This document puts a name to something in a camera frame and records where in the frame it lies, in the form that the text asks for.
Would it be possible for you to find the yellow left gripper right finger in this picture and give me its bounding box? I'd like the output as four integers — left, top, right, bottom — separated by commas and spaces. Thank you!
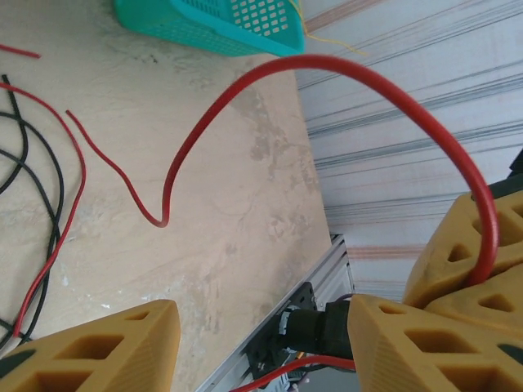
346, 294, 523, 392

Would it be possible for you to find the black cable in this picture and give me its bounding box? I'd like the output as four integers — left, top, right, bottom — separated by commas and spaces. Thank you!
0, 149, 60, 254
0, 73, 29, 195
0, 112, 65, 352

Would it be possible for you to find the aluminium table frame rail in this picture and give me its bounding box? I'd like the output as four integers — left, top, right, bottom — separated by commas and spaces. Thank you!
194, 233, 355, 392

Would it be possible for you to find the black mounting bracket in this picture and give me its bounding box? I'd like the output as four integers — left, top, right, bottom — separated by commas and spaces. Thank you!
247, 281, 318, 381

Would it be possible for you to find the teal perforated plastic basket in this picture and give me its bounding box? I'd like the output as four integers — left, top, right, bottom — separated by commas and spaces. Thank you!
113, 0, 306, 58

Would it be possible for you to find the yellow cable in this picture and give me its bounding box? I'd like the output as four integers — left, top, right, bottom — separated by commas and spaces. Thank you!
294, 0, 370, 57

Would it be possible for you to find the red cable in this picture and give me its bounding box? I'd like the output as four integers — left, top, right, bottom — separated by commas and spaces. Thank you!
65, 55, 500, 287
0, 82, 87, 338
0, 43, 42, 59

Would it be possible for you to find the thin red power wire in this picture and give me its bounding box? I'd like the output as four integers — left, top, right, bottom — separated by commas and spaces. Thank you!
228, 354, 356, 392

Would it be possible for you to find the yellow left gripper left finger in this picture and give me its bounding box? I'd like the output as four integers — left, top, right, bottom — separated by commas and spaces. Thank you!
0, 299, 182, 392

